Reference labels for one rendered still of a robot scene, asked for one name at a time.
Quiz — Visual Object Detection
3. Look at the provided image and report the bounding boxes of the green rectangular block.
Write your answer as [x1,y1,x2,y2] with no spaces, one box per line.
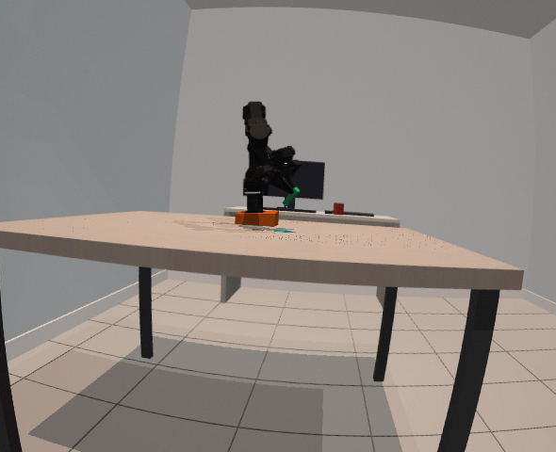
[282,187,300,206]

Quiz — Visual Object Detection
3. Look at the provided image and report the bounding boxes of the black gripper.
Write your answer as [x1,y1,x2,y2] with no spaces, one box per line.
[252,149,302,194]

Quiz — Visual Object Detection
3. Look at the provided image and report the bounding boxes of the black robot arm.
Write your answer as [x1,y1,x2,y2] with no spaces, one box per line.
[243,102,295,213]

